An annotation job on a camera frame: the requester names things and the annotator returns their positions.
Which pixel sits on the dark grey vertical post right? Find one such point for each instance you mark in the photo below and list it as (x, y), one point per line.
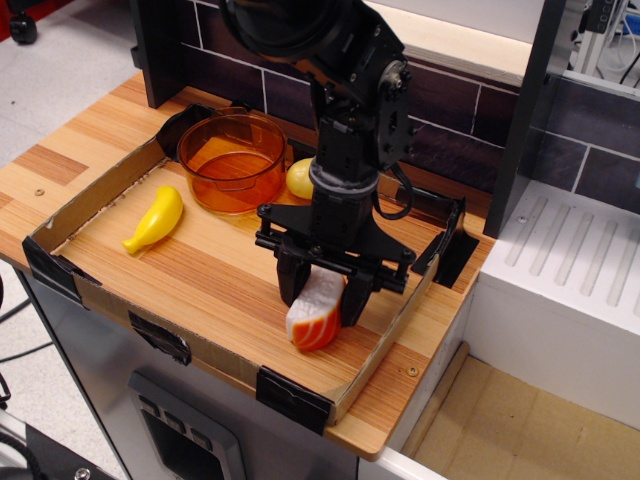
(547, 63)

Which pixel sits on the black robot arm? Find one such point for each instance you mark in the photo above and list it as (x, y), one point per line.
(359, 80)

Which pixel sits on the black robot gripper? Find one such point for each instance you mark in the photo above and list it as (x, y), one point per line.
(338, 232)

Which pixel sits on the cardboard fence with black tape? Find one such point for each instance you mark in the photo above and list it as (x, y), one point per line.
(206, 295)

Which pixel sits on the orange transparent plastic pot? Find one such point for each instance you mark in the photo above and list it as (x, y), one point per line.
(234, 160)

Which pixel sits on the white toy sink drainboard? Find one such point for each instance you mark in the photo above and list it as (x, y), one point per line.
(556, 303)

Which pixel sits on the yellow toy potato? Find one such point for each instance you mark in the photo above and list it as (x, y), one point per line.
(298, 179)

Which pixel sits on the yellow toy banana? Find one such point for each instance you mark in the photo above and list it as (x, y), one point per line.
(158, 221)

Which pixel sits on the white orange salmon sushi toy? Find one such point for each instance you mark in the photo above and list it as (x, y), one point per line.
(314, 318)

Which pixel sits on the black vertical post left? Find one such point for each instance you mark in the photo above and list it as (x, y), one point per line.
(160, 28)

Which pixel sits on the toy oven front panel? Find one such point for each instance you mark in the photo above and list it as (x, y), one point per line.
(189, 444)

